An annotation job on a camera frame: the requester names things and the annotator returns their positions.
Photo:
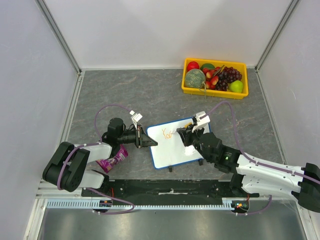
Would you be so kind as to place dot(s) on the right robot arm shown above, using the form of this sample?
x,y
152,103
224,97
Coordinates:
x,y
255,176

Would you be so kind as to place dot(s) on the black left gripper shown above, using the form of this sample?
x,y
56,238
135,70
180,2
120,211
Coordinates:
x,y
142,140

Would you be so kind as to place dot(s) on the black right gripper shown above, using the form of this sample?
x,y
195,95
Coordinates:
x,y
189,136

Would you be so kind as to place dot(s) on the green round fruit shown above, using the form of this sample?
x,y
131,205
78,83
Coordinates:
x,y
208,66

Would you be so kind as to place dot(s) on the green netted melon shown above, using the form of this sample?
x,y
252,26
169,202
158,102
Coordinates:
x,y
194,78

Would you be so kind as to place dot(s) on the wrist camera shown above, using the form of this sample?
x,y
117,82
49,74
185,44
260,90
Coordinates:
x,y
200,120
135,118

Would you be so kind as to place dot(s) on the white orange marker pen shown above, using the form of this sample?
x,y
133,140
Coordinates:
x,y
175,130

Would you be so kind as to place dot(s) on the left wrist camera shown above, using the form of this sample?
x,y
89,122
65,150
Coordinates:
x,y
135,118

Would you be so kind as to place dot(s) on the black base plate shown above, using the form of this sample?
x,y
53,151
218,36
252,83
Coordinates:
x,y
173,191

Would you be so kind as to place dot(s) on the red apple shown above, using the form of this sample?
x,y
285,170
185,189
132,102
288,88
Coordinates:
x,y
192,65

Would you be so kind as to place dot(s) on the purple snack bag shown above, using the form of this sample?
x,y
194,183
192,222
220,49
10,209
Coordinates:
x,y
108,164

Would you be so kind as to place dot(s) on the green pear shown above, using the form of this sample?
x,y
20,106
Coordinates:
x,y
236,86

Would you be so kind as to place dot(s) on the dark purple grape bunch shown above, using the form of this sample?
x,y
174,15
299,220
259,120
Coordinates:
x,y
227,76

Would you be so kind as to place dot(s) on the yellow plastic fruit bin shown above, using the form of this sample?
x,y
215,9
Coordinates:
x,y
241,67

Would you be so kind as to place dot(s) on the white slotted cable duct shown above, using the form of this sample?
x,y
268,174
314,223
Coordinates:
x,y
99,204

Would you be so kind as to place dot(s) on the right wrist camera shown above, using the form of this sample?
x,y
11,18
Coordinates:
x,y
200,120

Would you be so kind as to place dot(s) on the blue framed whiteboard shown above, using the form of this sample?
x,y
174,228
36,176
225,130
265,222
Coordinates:
x,y
170,149

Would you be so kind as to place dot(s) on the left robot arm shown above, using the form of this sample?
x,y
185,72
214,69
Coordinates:
x,y
73,166

